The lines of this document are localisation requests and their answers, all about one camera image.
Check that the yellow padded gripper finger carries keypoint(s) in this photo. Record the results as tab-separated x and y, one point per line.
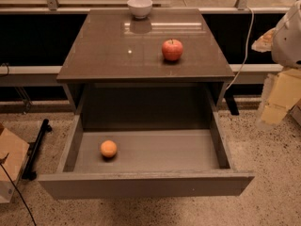
281	92
264	42

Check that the small orange fruit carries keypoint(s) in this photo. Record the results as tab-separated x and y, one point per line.
108	148

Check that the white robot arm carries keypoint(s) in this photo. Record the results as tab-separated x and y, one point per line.
286	47

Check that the open grey top drawer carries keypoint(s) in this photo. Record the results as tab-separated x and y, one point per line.
179	163

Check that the grey cabinet with counter top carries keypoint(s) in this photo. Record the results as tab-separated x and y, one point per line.
118	79

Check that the red apple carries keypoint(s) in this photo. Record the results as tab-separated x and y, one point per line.
172	50

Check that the white ceramic bowl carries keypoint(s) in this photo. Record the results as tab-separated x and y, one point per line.
140	9

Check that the black metal stand leg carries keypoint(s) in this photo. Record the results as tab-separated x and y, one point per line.
33	151

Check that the cardboard box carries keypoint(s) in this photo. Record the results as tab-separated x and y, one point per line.
13	150

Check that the grey window ledge rail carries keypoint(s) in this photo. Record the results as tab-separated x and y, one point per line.
45	76

